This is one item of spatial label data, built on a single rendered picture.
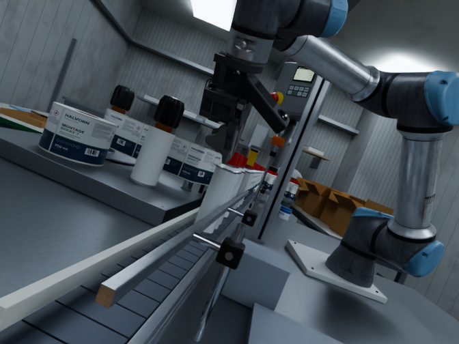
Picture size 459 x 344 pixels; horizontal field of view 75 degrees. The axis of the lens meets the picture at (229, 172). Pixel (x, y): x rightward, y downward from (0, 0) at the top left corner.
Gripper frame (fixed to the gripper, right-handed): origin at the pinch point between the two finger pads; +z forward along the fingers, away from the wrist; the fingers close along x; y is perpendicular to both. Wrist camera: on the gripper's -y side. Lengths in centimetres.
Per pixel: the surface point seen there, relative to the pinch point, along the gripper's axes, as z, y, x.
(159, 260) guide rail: -8.6, -3.3, 35.8
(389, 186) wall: 197, -198, -445
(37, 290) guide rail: -7.1, 3.9, 42.2
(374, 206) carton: 92, -94, -171
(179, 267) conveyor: 7.6, -1.8, 23.6
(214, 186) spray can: 9.0, 1.6, -1.3
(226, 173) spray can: 5.8, 0.2, -3.2
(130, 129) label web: 29, 50, -42
